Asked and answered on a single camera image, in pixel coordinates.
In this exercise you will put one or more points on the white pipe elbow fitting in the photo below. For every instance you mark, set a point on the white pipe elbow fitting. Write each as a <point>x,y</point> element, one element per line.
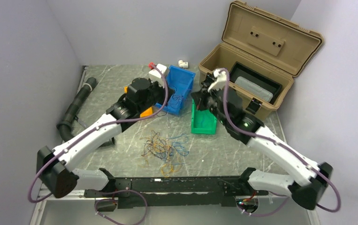
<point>183,64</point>

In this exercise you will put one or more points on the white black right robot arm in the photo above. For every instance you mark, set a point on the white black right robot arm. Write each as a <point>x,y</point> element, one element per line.
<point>306,180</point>

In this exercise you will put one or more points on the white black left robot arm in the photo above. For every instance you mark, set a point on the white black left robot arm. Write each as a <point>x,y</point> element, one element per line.
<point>57,167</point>

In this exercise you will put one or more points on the blue plastic bin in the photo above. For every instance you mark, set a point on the blue plastic bin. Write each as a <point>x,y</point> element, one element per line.
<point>181,80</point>

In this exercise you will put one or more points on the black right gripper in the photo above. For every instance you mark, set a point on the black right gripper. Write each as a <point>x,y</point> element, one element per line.
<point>201,95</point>

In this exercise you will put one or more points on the orange plastic bin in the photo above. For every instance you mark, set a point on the orange plastic bin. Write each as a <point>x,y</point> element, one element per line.
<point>145,113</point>

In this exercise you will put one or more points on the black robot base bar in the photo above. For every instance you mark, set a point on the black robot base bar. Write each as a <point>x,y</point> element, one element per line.
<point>130,192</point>

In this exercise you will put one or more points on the grey plastic case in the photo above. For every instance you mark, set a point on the grey plastic case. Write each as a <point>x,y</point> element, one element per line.
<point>253,88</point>

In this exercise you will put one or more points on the black tool box tray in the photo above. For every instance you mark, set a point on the black tool box tray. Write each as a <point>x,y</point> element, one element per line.
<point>240,70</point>

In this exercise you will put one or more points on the green plastic bin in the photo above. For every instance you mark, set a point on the green plastic bin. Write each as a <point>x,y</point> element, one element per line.
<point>202,122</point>

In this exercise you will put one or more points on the tan tool box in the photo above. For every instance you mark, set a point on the tan tool box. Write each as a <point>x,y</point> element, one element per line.
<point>268,44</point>

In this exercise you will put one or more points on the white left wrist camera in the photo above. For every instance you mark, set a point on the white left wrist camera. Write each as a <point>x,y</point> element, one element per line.
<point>157,72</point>

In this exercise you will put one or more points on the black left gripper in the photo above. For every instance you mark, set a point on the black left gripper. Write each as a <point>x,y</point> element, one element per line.
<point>162,90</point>

